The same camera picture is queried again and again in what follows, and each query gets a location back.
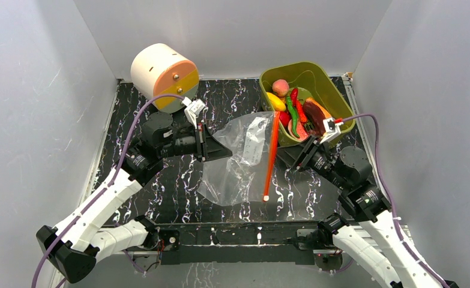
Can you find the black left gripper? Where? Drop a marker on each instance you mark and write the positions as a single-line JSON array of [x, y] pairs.
[[207, 147]]

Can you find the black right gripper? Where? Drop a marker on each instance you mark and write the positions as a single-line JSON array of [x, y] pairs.
[[305, 153]]

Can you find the clear zip top bag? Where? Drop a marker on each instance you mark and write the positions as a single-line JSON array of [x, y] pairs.
[[246, 175]]

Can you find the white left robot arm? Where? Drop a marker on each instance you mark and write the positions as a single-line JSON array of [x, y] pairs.
[[76, 244]]

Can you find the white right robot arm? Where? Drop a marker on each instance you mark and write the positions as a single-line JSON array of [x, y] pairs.
[[393, 261]]

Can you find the pink watermelon slice toy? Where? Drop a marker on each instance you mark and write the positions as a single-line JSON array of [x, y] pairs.
[[300, 135]]

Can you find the red bell pepper toy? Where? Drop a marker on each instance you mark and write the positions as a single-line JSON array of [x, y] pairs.
[[285, 118]]

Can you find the green chili pepper toy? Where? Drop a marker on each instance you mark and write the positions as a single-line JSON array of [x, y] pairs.
[[294, 117]]

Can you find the orange brown papaya slice toy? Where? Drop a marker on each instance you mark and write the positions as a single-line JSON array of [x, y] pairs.
[[315, 113]]

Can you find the yellow mango toy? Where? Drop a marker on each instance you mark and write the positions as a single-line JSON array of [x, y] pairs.
[[276, 103]]

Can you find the red chili pepper toy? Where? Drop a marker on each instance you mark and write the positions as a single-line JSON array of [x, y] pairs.
[[298, 106]]

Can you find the pink peach toy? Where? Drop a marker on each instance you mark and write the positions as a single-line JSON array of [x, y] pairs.
[[280, 88]]

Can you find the olive green plastic bin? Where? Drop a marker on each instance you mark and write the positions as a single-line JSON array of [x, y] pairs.
[[311, 81]]

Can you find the round white drawer cabinet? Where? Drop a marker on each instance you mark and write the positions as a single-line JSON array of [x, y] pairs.
[[159, 70]]

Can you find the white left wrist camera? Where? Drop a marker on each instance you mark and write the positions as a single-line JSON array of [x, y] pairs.
[[192, 109]]

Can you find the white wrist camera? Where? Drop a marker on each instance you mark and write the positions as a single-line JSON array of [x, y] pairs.
[[332, 129], [192, 109]]

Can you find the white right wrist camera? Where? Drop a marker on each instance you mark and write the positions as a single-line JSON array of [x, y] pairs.
[[332, 129]]

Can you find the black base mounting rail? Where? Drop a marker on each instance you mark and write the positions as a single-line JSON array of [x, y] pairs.
[[300, 242]]

